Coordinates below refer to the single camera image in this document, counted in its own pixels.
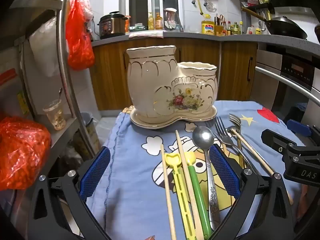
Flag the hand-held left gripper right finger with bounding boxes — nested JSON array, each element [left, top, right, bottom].
[[209, 144, 298, 240]]

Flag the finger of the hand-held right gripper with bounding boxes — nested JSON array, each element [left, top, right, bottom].
[[287, 119, 320, 140], [261, 129, 304, 157]]

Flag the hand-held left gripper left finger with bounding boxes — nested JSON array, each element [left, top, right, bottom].
[[27, 146, 112, 240]]

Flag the green handled yellow spoon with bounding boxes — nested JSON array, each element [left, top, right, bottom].
[[186, 152, 212, 240]]

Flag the gold handled metal fork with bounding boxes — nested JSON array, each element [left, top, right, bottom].
[[229, 114, 247, 169]]

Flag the silver metal fork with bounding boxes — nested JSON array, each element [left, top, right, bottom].
[[214, 116, 250, 170]]

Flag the yellow plastic shovel spoon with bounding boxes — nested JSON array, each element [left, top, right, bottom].
[[165, 154, 197, 240]]

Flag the cream floral ceramic utensil holder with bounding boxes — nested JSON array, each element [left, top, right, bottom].
[[126, 45, 218, 120]]

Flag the blue cartoon printed cloth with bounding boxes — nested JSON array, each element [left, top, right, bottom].
[[86, 100, 310, 240]]

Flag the metal spoon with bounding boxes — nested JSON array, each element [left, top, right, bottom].
[[192, 126, 221, 232]]

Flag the built-in oven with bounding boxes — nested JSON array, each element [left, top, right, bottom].
[[250, 42, 320, 120]]

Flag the clear plastic cup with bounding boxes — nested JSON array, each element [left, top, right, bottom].
[[42, 99, 67, 131]]

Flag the red mesh plastic bag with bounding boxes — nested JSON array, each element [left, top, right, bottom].
[[0, 116, 52, 190]]

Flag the cream ceramic drip tray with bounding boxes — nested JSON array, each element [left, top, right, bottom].
[[130, 105, 217, 130]]

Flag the wooden kitchen cabinet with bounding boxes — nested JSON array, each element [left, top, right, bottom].
[[90, 39, 258, 112]]

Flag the black wok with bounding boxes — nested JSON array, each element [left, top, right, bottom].
[[241, 6, 308, 40]]

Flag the knife block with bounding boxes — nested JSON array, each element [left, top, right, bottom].
[[214, 14, 225, 37]]

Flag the yellow canister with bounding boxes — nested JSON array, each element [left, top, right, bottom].
[[201, 20, 215, 35]]

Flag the hanging red plastic bag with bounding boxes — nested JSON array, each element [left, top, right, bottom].
[[65, 0, 95, 71]]

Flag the white plastic bag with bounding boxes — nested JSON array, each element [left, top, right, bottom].
[[29, 17, 64, 77]]

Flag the electric pressure cooker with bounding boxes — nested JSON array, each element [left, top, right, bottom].
[[97, 11, 127, 40]]

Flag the white towel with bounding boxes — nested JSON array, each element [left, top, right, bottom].
[[129, 31, 164, 39]]

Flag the orange oil bottle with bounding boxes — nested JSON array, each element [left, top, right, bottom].
[[154, 12, 163, 30]]

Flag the wall spice shelf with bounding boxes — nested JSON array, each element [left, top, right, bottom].
[[241, 0, 275, 14]]

